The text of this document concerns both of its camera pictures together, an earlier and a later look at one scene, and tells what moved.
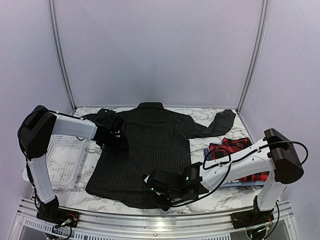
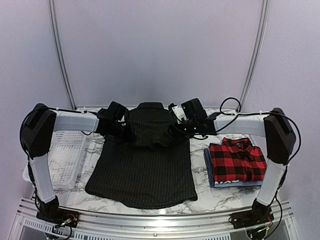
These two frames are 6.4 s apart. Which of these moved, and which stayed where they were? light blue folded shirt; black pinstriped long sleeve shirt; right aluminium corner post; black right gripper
Moved: black right gripper
Stayed: right aluminium corner post; light blue folded shirt; black pinstriped long sleeve shirt
